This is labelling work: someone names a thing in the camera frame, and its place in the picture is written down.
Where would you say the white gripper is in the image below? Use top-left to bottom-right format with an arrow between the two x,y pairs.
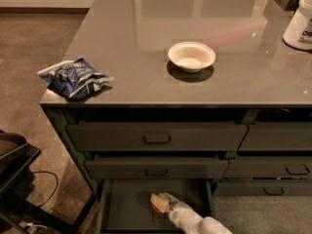
150,192 -> 195,228

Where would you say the red apple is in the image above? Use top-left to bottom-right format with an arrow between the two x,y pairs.
151,203 -> 170,214

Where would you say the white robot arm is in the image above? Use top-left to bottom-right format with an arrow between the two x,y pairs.
150,192 -> 233,234

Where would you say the open bottom left drawer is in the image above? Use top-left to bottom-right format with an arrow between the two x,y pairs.
96,178 -> 214,234

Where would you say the bottom right drawer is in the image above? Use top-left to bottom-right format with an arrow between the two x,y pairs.
212,179 -> 312,196

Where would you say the middle left drawer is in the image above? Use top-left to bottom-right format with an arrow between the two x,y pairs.
85,156 -> 229,178

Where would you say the middle right drawer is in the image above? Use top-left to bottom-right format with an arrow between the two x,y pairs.
224,156 -> 312,178

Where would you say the top left drawer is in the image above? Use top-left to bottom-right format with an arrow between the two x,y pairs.
67,122 -> 248,151

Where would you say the top right drawer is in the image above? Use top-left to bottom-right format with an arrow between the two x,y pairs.
239,122 -> 312,151

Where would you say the white paper bowl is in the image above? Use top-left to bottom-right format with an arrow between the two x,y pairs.
168,42 -> 215,72

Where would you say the blue chip bag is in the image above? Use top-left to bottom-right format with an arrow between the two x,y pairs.
38,58 -> 114,100

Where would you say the black cart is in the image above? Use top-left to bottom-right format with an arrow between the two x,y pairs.
0,129 -> 98,234

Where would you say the white plastic jar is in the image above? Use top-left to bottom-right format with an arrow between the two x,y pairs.
283,0 -> 312,51

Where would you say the dark cabinet frame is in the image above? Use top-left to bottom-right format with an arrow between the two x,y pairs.
43,105 -> 312,193

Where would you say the black cable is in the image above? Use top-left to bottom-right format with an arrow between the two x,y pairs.
22,170 -> 59,210

